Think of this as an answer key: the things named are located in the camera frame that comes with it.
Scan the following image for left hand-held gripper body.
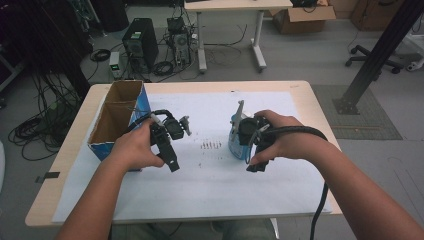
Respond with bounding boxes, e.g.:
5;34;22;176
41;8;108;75
149;109;194;147

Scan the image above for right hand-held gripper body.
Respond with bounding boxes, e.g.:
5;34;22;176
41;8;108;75
229;99;273;160

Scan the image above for blue and white container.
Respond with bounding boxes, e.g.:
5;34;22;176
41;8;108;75
227;112;255;162

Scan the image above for blue cardboard box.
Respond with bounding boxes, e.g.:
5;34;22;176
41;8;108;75
87;79;152;173

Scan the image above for person's left hand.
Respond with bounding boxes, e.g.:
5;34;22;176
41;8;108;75
109;119;166;172

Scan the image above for person's right hand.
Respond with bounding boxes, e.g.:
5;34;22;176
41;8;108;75
249;109;330;167

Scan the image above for white table mat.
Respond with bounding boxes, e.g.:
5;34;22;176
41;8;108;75
52;91;333;224

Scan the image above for white table leg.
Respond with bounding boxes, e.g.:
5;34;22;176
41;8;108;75
269;217;281;240

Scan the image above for person's legs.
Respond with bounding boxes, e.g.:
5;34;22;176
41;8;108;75
111;219;278;240

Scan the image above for grey open computer case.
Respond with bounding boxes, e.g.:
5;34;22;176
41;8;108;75
170;30;193;67

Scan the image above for white power supply unit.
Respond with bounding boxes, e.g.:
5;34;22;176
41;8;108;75
108;51;121;80

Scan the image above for black computer tower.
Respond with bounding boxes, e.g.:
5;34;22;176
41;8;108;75
121;17;160;70

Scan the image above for small black box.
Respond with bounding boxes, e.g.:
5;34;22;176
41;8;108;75
166;16;186;33

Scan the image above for grey floor mat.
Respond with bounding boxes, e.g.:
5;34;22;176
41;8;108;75
311;84;404;141

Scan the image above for black tape strip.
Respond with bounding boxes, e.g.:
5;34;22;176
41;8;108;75
35;171;61;184

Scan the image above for open brown cardboard box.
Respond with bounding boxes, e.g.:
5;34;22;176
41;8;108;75
268;4;337;35

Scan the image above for light wooden desk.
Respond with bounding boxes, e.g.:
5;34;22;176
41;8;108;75
183;0;294;74

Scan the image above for black office chair base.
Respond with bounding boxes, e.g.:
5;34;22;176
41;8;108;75
344;44;405;75

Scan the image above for black metal stand beam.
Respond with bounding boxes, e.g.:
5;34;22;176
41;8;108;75
332;0;424;116

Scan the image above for closed brown cardboard box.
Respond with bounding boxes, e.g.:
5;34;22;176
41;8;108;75
349;0;406;33

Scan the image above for white device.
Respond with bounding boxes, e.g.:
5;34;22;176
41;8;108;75
405;57;424;73

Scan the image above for grey right cable plug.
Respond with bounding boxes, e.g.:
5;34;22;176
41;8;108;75
255;123;272;135

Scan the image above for grey cable plug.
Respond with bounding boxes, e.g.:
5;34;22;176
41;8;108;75
255;123;272;135
149;113;166;128

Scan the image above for grey left cable plug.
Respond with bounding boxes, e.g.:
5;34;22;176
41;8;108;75
149;113;166;128

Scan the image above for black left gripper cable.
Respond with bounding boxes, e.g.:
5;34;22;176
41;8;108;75
123;109;176;134

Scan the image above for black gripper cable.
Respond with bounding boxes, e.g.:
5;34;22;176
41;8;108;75
123;109;176;134
261;125;330;240

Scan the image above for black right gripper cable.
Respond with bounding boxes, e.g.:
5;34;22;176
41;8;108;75
261;125;330;240

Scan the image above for thin black floor cable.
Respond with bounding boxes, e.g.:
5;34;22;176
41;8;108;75
202;23;249;66

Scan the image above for small black cable coil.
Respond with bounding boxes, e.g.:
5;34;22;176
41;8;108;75
89;48;112;63

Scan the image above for bundle of black floor cables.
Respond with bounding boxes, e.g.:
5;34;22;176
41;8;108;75
7;71;84;162

